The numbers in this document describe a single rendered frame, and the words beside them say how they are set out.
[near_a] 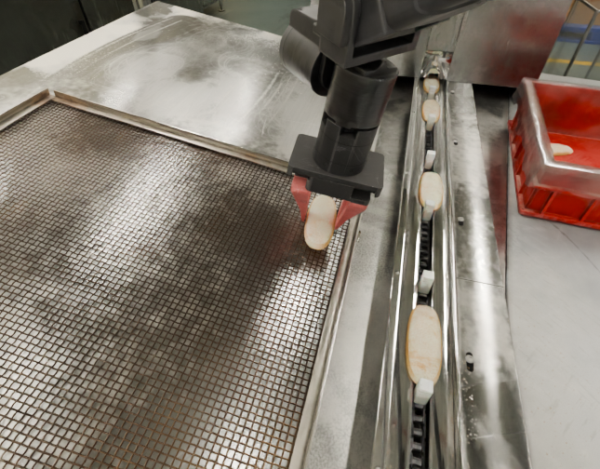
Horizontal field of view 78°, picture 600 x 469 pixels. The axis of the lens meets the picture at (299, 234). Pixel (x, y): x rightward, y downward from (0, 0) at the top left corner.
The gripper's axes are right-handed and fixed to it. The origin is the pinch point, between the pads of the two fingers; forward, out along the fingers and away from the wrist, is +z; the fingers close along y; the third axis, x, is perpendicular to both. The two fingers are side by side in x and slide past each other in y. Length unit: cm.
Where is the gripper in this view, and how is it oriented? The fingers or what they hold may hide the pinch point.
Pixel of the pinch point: (321, 218)
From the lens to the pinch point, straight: 46.9
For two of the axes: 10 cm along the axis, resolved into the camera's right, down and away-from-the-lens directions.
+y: -9.7, -2.4, 0.0
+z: -1.7, 6.6, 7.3
